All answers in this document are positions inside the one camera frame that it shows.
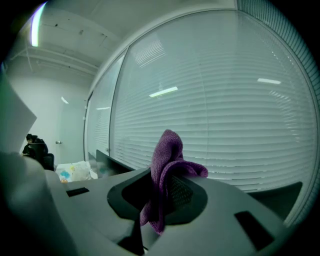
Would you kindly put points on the orange juice bottle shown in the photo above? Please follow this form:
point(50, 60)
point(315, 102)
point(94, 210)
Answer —
point(64, 181)

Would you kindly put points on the white plastic bag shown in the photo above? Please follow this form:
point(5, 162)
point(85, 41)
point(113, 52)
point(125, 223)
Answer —
point(80, 171)

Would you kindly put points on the purple cloth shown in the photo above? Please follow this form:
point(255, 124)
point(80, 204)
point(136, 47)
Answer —
point(167, 155)

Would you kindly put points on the short dark desk partition panel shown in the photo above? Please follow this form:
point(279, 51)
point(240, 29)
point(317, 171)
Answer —
point(280, 200)

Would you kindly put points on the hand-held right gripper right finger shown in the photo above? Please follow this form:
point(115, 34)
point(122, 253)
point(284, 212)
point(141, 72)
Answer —
point(220, 225)

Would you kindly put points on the ceiling light strip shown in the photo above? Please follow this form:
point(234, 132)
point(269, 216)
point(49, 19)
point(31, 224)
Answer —
point(36, 27)

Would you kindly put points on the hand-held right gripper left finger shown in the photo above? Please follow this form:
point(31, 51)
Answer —
point(100, 205)

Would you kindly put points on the black office chair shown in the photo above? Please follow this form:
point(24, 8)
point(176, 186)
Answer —
point(48, 161)

